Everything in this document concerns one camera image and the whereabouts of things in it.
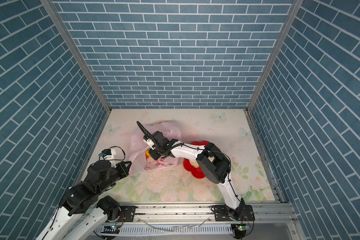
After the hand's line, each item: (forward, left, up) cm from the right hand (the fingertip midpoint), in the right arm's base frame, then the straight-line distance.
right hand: (150, 150), depth 90 cm
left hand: (-14, +2, +12) cm, 19 cm away
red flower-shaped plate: (-9, -29, -7) cm, 31 cm away
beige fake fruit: (-6, -27, -3) cm, 28 cm away
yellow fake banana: (-2, +2, -2) cm, 3 cm away
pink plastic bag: (-8, +4, +1) cm, 9 cm away
